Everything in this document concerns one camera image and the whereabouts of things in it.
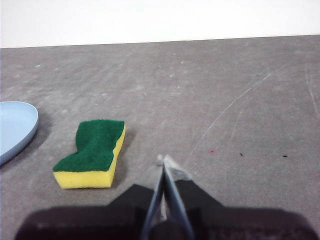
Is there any yellow sponge with green pad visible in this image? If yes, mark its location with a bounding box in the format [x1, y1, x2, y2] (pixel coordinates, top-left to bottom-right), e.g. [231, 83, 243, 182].
[52, 119, 127, 190]

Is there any blue round plate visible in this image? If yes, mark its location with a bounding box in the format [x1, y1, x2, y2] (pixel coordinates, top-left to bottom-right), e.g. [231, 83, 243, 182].
[0, 100, 40, 166]

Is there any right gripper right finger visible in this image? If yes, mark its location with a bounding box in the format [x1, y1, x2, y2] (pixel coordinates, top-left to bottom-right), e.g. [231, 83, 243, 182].
[162, 154, 225, 240]

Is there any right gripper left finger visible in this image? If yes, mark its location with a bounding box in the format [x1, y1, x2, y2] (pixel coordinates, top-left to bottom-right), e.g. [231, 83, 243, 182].
[106, 154, 165, 240]

